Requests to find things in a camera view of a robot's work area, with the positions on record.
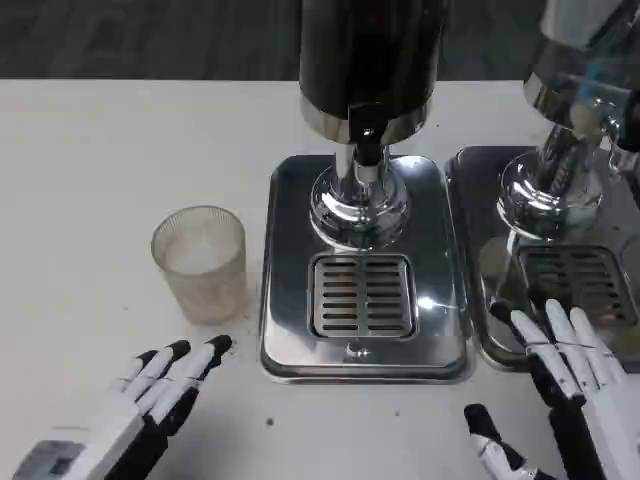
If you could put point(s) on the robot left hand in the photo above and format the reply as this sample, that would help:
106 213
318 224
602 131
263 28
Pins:
120 415

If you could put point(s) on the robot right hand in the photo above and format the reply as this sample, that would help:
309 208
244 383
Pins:
595 395

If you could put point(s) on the clear ribbed glass cup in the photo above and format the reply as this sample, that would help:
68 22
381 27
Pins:
200 260

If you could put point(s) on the steel drip grid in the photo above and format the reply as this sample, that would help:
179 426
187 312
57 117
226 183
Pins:
575 275
363 295

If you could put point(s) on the clear-tank drink dispenser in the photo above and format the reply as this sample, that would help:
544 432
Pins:
555 185

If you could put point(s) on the chrome dispenser tap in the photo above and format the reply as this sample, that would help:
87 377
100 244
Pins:
617 135

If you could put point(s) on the black dispenser tap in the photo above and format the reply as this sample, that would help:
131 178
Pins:
367 135

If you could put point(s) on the dark-tank drink dispenser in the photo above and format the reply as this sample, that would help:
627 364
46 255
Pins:
370 50

